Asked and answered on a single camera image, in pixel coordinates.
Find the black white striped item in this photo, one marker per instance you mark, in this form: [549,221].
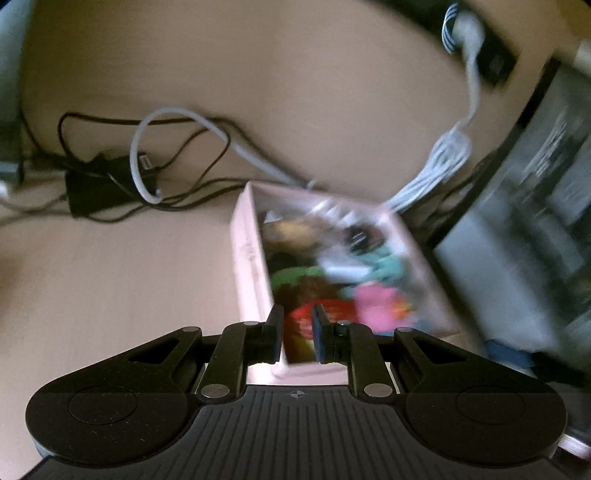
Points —
[449,27]

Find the black power strip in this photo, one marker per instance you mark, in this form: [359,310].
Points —
[496,55]

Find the brown toy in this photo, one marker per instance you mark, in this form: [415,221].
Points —
[288,230]

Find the red strawberry toy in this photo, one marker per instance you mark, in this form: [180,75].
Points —
[300,318]

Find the pink plush toy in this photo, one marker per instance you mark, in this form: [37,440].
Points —
[376,307]

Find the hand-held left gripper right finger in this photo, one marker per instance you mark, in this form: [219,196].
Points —
[319,334]

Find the pink storage box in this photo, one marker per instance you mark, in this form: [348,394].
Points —
[249,258]

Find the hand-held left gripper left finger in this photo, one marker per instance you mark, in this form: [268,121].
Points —
[276,334]

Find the blue item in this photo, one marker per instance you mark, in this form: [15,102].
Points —
[508,353]

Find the dark round toy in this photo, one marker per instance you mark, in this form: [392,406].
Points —
[362,237]

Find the computer monitor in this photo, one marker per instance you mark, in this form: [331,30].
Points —
[531,217]

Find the black power adapter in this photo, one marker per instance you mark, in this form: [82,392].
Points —
[99,187]

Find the small green toy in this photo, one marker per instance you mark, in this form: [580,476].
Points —
[295,278]

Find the teal toy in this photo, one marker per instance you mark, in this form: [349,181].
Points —
[385,267]

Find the light blue white pack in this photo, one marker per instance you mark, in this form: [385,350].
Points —
[344,270]

